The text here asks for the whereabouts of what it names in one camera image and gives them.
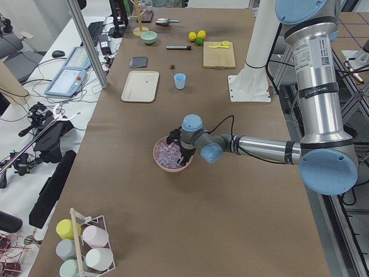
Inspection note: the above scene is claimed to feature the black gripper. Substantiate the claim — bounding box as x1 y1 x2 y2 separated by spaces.
176 145 196 166

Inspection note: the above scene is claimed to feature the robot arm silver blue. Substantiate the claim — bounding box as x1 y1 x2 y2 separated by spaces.
174 1 359 195

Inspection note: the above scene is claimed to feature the light blue paper cup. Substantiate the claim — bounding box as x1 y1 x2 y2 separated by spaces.
174 73 186 89

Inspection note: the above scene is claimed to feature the pink cup in rack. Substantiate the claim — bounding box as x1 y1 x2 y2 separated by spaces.
82 226 109 248

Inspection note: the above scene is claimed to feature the white cup in rack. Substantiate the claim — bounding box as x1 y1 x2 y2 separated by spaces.
85 248 114 271

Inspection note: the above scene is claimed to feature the yellow cup in rack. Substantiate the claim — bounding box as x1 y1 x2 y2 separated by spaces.
56 219 74 240

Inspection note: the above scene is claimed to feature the steel ice scoop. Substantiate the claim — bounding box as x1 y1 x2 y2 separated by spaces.
155 18 180 27

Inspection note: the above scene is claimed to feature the grey cup in rack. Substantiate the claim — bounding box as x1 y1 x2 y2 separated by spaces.
55 239 77 261

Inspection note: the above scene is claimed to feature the green cup in rack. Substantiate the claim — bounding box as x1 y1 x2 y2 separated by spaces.
59 259 79 277

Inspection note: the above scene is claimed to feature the pink bowl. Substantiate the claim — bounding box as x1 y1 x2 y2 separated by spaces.
153 137 193 173

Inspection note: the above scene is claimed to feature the cream rabbit serving tray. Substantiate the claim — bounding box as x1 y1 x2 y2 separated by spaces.
121 70 159 103

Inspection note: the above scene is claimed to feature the wooden cutting board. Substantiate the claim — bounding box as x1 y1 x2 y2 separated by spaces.
203 42 236 69

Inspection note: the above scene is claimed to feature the folded grey cloth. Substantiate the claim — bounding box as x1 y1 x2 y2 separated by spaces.
129 56 148 68

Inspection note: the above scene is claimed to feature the steel muddler black tip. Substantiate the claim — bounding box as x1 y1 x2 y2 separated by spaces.
165 46 192 51

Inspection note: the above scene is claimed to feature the green lime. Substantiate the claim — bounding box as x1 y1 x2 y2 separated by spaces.
195 38 204 46

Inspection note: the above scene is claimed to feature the yellow plastic knife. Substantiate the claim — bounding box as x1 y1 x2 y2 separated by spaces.
207 44 230 48

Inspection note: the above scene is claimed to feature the yellow lemon upper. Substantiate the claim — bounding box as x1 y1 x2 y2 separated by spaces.
188 32 197 42

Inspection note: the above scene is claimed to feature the yellow lemon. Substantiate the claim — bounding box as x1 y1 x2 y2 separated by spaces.
197 30 206 40
188 32 197 42

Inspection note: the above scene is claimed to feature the lemon slice upper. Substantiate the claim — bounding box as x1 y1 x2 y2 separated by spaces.
221 41 230 47

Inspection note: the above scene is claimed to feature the mint green bowl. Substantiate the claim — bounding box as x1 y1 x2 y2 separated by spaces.
140 31 157 45

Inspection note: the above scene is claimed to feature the yellow lemon lower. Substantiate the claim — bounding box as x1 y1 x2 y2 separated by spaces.
197 30 206 40

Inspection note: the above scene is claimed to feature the black power adapter box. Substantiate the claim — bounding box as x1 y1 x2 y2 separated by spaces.
99 33 112 55

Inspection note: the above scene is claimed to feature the black soundbar box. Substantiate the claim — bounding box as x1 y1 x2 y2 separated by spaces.
29 150 76 229

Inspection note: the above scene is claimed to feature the wooden mug tree stand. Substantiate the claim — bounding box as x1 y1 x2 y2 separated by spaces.
130 0 149 37

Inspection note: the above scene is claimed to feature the handheld gripper tool black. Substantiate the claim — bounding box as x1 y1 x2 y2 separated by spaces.
1 102 80 189

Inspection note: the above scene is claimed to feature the teach pendant near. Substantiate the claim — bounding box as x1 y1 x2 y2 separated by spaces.
45 68 86 98

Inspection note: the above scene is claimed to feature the teach pendant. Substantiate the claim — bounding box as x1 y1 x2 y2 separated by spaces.
45 68 86 98
64 46 91 69

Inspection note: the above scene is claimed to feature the teach pendant far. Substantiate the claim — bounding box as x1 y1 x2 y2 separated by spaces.
64 46 91 69

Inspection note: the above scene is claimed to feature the black tray at edge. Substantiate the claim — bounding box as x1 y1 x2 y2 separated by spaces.
141 10 154 23

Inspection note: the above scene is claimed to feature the black keyboard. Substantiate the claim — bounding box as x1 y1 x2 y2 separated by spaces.
88 21 104 47

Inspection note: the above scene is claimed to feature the black computer mouse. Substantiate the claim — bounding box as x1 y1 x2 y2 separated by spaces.
51 50 65 58

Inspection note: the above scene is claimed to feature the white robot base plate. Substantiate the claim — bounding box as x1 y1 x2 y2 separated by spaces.
228 74 271 103

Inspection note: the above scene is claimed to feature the white wire cup rack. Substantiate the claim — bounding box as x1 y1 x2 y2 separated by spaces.
70 208 116 276

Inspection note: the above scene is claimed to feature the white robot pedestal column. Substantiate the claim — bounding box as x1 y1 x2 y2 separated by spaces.
244 0 280 76

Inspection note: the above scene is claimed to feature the aluminium frame post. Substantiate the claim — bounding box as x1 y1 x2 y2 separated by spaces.
66 0 108 89

